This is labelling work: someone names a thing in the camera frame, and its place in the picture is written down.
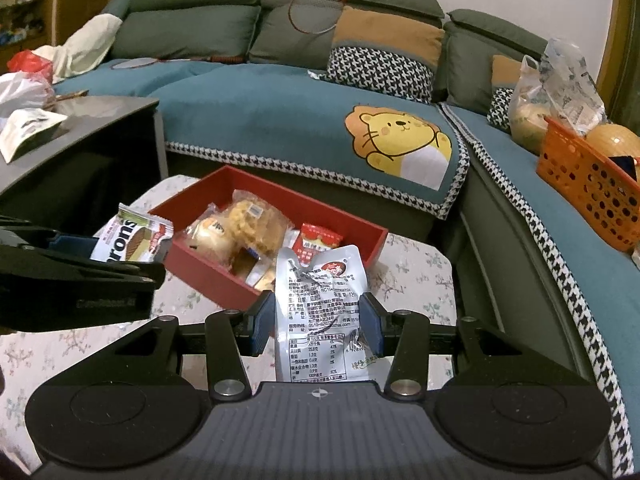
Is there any white silver snack pouch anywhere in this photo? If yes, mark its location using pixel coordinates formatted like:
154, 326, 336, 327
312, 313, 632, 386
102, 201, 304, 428
274, 245, 390, 382

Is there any white wafer packet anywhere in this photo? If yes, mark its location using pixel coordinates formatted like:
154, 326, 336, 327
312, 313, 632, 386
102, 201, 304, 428
91, 204, 174, 263

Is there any red cardboard box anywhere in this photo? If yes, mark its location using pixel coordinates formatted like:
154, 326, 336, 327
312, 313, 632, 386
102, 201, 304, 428
151, 166, 388, 311

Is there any crispy pastry clear bag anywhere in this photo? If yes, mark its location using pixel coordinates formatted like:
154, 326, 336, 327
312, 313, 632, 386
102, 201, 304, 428
224, 190, 294, 258

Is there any red spicy strip packet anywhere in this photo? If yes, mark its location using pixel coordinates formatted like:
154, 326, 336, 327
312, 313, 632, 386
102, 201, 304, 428
292, 223, 343, 266

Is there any floral tablecloth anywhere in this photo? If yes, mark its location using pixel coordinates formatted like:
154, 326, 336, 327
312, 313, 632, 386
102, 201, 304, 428
1, 176, 457, 474

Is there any round bun clear bag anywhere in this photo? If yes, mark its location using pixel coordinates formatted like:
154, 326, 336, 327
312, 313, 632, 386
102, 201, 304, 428
183, 204, 240, 270

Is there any white paper bag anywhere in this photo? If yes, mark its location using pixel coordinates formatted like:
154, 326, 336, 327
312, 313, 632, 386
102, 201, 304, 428
1, 108, 67, 164

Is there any white plastic bag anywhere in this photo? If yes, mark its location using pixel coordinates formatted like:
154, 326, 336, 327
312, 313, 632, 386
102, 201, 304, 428
0, 72, 54, 119

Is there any teal lion sofa cover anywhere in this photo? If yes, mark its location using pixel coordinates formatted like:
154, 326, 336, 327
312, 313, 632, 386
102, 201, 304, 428
54, 60, 470, 220

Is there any red plastic bag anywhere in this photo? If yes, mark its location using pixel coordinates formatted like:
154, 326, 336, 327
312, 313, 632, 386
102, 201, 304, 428
6, 50, 53, 84

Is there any white cloth on sofa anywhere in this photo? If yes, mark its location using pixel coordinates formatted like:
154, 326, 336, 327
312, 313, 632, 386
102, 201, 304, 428
34, 13, 122, 84

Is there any orange plastic basket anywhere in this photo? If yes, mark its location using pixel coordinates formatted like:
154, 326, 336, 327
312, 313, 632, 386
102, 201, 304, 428
536, 117, 639, 254

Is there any dark green sofa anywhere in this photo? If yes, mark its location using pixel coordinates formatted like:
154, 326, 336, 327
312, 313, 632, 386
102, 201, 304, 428
98, 0, 640, 478

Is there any houndstooth tan pillow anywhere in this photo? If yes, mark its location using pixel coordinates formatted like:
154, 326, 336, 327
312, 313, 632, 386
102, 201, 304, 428
324, 6, 444, 103

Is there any yellow round fruit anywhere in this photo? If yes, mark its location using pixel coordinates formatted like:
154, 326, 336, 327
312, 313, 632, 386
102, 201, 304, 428
586, 124, 640, 180

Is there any clear plastic bag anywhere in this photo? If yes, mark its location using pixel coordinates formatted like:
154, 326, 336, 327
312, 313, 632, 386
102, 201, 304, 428
508, 38, 606, 155

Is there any red badminton racket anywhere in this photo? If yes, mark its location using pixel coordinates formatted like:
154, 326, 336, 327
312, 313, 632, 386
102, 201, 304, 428
288, 0, 349, 35

